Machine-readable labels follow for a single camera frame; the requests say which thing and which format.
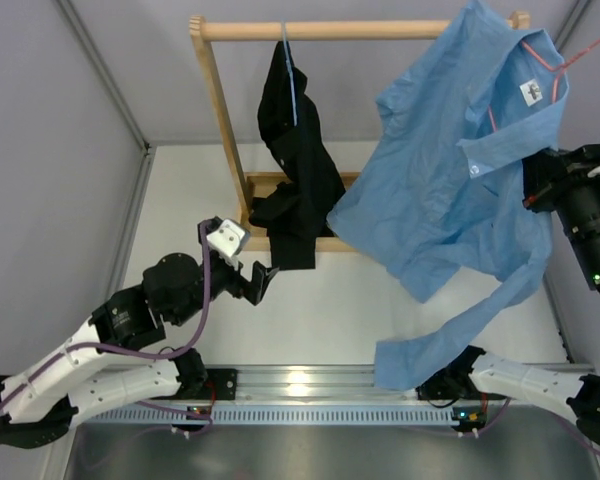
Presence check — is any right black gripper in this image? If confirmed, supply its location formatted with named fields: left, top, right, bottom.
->
left=518, top=142, right=600, bottom=294

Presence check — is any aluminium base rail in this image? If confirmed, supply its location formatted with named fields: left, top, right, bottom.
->
left=59, top=363, right=600, bottom=401

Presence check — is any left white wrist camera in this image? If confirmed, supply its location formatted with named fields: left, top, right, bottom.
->
left=205, top=217, right=250, bottom=271

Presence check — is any blue wire hanger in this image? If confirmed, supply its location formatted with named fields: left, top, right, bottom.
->
left=281, top=20, right=298, bottom=127

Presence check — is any wooden clothes rack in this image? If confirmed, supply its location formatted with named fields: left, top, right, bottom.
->
left=188, top=11, right=532, bottom=253

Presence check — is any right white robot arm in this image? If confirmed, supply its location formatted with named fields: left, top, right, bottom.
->
left=416, top=144, right=600, bottom=447

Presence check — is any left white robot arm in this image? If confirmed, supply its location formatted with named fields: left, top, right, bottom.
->
left=0, top=253, right=278, bottom=449

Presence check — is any pink wire hanger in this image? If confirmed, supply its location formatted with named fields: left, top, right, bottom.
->
left=487, top=30, right=600, bottom=144

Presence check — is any light blue shirt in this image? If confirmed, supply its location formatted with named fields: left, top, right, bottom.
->
left=327, top=1, right=560, bottom=390

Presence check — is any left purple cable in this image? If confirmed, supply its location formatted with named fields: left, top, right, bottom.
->
left=0, top=217, right=221, bottom=446

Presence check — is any slotted cable duct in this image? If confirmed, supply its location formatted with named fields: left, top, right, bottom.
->
left=88, top=404, right=484, bottom=427

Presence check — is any black shirt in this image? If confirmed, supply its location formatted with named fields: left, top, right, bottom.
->
left=249, top=41, right=345, bottom=271

